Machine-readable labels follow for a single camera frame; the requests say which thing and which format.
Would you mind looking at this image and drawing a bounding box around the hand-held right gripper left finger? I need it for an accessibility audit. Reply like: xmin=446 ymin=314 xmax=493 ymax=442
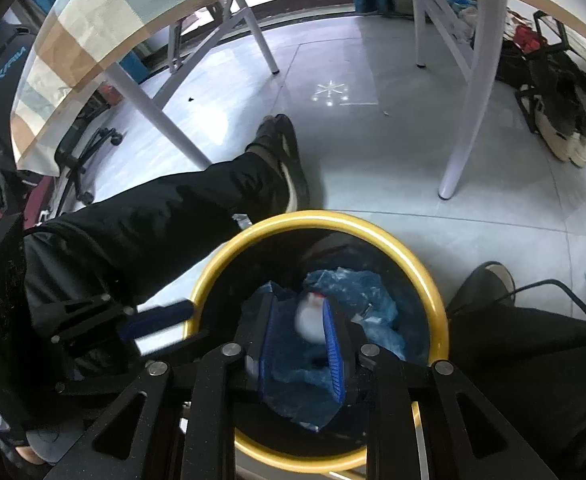
xmin=45 ymin=292 xmax=280 ymax=480

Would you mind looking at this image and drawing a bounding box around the person's right leg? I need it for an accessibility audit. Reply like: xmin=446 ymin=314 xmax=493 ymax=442
xmin=446 ymin=305 xmax=586 ymax=480

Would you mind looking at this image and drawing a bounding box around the grey folding table frame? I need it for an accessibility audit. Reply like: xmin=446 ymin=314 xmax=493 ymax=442
xmin=168 ymin=0 xmax=280 ymax=76

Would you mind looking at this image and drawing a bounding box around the thin black cable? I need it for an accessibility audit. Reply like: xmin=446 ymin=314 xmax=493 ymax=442
xmin=513 ymin=279 xmax=586 ymax=326

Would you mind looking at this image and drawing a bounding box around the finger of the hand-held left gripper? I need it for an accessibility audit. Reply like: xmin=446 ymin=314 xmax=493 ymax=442
xmin=48 ymin=295 xmax=195 ymax=346

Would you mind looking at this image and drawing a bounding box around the person's shoe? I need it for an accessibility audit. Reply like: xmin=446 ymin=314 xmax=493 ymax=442
xmin=446 ymin=261 xmax=516 ymax=318
xmin=245 ymin=114 xmax=311 ymax=213

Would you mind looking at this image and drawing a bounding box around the person's leg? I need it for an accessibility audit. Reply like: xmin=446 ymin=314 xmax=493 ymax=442
xmin=446 ymin=305 xmax=586 ymax=480
xmin=23 ymin=152 xmax=286 ymax=376

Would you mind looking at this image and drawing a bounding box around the white tissue ball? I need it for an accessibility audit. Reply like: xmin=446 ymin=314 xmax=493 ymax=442
xmin=294 ymin=291 xmax=330 ymax=345

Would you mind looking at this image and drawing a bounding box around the person's left shoe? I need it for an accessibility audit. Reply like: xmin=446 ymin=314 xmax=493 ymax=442
xmin=245 ymin=114 xmax=311 ymax=213

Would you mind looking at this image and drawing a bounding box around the yellow-rimmed black trash bin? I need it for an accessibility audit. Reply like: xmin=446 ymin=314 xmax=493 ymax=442
xmin=185 ymin=211 xmax=449 ymax=472

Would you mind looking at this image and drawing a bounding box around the white folding table frame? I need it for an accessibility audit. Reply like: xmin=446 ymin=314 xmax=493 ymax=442
xmin=409 ymin=0 xmax=479 ymax=76

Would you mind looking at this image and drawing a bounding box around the red bag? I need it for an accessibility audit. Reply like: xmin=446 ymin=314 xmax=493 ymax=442
xmin=516 ymin=25 xmax=539 ymax=51

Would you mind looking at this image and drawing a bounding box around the pile of shoes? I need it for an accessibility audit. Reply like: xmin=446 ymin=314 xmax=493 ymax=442
xmin=498 ymin=7 xmax=586 ymax=176

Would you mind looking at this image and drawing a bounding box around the person's right shoe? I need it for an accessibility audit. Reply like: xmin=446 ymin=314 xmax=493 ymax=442
xmin=446 ymin=261 xmax=516 ymax=318

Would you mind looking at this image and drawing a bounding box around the white table leg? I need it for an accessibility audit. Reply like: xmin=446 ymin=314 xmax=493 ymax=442
xmin=105 ymin=62 xmax=214 ymax=168
xmin=438 ymin=0 xmax=506 ymax=200

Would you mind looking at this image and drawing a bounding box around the crumpled blue plastic bag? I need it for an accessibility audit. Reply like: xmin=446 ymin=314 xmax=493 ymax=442
xmin=240 ymin=267 xmax=406 ymax=431

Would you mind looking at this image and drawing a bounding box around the person's left leg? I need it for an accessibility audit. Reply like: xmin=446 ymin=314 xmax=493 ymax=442
xmin=23 ymin=152 xmax=286 ymax=376

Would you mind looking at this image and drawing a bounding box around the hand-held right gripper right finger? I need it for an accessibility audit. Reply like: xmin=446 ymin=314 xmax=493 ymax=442
xmin=321 ymin=296 xmax=559 ymax=480

